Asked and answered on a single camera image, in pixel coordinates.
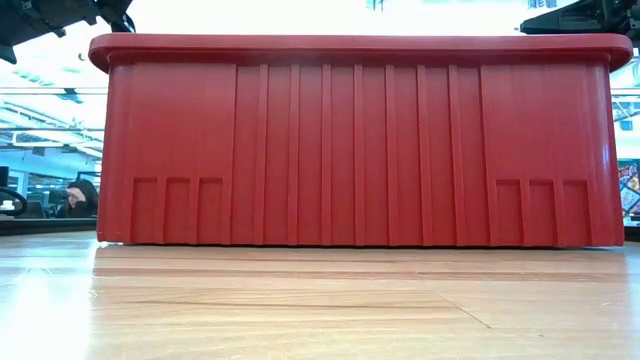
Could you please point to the black monitor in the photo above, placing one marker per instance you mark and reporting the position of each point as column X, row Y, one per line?
column 4, row 177

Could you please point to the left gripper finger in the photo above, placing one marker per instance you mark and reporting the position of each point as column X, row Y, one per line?
column 117, row 12

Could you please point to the black curved object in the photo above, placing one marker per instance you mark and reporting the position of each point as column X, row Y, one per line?
column 24, row 202

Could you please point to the person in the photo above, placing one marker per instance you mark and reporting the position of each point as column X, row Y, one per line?
column 82, row 202

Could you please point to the red plastic bin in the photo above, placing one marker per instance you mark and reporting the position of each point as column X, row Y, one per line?
column 350, row 150

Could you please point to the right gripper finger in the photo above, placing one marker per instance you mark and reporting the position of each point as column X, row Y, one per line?
column 575, row 21

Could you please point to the colourful patterned panel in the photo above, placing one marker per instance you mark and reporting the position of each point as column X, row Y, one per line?
column 631, row 192

